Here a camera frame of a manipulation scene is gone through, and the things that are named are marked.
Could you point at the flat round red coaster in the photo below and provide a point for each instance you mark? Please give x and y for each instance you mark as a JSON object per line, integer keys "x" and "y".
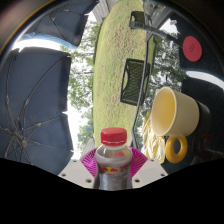
{"x": 192, "y": 49}

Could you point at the yellow crumpled cloth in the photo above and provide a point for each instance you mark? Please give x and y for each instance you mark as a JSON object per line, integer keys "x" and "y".
{"x": 153, "y": 143}

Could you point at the navy umbrella with light-blue edge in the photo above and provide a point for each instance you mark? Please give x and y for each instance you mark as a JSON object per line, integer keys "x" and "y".
{"x": 66, "y": 20}

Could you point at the large navy patio umbrella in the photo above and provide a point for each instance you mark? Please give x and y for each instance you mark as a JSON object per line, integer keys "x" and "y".
{"x": 33, "y": 110}

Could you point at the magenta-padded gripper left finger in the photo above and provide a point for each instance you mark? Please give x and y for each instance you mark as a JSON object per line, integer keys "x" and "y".
{"x": 87, "y": 163}

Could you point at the red-capped clear drink bottle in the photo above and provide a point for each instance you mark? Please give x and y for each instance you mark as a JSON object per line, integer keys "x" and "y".
{"x": 112, "y": 166}

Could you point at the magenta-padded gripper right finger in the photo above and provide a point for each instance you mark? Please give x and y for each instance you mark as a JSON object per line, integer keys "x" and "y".
{"x": 138, "y": 163}

